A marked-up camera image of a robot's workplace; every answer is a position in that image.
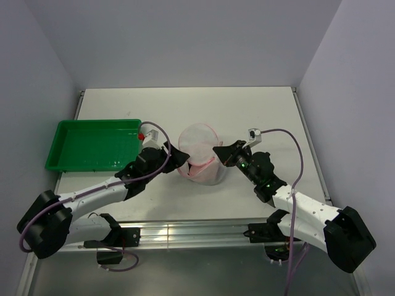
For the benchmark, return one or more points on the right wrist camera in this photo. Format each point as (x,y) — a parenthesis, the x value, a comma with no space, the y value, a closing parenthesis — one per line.
(254,139)

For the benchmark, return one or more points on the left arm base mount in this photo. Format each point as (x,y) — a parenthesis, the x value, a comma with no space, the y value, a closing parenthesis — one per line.
(114,247)

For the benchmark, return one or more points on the pink garment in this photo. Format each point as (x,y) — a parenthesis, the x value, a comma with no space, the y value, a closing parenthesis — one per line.
(201,171)

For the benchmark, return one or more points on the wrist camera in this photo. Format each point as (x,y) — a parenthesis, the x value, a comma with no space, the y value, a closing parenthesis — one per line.
(149,140)
(254,139)

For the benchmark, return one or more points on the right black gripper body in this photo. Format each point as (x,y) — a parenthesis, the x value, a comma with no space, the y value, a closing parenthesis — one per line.
(242,160)

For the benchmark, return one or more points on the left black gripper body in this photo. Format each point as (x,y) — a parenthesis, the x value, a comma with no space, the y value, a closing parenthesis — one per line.
(162,161)

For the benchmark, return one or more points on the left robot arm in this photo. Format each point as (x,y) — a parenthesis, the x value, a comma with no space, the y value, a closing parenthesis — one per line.
(54,220)

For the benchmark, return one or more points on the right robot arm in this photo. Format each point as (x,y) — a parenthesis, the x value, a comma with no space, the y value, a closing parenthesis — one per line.
(339,232)

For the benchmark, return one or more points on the green plastic tray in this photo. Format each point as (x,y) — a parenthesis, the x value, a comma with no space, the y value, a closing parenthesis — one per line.
(94,145)

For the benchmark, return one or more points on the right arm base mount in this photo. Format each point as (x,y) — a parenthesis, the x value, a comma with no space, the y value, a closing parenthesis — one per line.
(276,245)

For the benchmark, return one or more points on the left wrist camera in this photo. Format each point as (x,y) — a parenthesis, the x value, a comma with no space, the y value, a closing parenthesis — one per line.
(149,140)

